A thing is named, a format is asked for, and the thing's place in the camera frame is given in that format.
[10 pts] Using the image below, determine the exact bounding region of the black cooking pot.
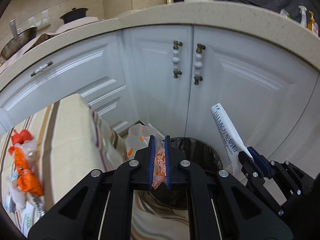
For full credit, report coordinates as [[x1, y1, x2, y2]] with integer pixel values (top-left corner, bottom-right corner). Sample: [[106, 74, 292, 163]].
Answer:
[[60, 8, 88, 24]]

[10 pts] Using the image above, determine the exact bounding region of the large orange plastic bag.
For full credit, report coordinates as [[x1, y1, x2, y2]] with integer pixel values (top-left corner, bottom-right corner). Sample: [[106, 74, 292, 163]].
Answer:
[[14, 147, 44, 196]]

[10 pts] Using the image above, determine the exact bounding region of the white DHA powder tube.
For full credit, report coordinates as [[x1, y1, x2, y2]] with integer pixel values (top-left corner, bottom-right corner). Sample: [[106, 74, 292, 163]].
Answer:
[[210, 103, 254, 175]]

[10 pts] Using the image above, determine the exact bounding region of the white orange printed snack bag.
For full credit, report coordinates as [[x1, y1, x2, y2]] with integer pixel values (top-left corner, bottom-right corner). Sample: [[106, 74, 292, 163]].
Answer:
[[125, 124, 166, 189]]

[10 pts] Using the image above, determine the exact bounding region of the drawer handle centre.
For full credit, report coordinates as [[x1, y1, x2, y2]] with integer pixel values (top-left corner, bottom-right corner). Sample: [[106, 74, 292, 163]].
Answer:
[[30, 61, 53, 77]]

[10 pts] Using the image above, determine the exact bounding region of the steel wok pan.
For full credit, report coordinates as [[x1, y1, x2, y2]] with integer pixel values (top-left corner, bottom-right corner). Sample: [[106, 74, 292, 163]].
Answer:
[[1, 20, 37, 61]]

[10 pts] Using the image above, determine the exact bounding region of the striped tablecloth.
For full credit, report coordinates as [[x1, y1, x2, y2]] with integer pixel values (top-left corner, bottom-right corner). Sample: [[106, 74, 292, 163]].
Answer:
[[1, 95, 189, 239]]

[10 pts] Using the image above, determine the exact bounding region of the cabinet door handle right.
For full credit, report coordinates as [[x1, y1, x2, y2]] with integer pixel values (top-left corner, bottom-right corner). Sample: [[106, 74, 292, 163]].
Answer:
[[193, 43, 206, 86]]

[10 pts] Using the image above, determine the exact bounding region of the white green lettered packet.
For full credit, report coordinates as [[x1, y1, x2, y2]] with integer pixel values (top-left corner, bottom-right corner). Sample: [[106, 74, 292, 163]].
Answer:
[[21, 202, 35, 237]]

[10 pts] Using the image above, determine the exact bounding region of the small red-orange plastic bag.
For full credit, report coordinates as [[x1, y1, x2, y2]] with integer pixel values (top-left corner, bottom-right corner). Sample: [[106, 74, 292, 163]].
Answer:
[[8, 129, 33, 155]]

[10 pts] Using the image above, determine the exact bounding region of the white spray bottle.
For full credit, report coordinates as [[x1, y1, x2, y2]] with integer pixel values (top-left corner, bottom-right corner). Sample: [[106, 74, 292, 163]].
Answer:
[[299, 5, 307, 28]]

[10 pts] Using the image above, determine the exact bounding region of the cabinet door handle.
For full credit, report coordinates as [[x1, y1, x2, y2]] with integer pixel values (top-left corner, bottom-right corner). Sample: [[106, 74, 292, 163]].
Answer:
[[172, 41, 183, 79], [193, 43, 206, 86]]

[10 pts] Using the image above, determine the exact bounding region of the silver foil wrapper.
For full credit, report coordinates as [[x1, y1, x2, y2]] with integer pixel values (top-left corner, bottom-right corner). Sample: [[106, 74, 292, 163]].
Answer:
[[30, 195, 46, 221]]

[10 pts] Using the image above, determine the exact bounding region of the black lined trash bin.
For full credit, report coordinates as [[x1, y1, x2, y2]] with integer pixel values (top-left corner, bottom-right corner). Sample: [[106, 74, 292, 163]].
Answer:
[[135, 137, 223, 210]]

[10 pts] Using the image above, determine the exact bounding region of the clear plastic bag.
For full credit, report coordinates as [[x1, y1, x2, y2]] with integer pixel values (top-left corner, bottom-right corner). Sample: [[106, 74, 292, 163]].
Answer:
[[15, 139, 37, 167]]

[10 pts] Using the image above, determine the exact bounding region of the cabinet door handle left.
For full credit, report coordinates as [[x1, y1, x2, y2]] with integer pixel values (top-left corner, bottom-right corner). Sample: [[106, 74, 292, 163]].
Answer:
[[172, 41, 183, 79]]

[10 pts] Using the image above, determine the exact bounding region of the orange dish soap bottle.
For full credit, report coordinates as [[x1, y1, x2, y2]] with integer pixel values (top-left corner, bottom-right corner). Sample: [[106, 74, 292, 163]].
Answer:
[[307, 11, 319, 36]]

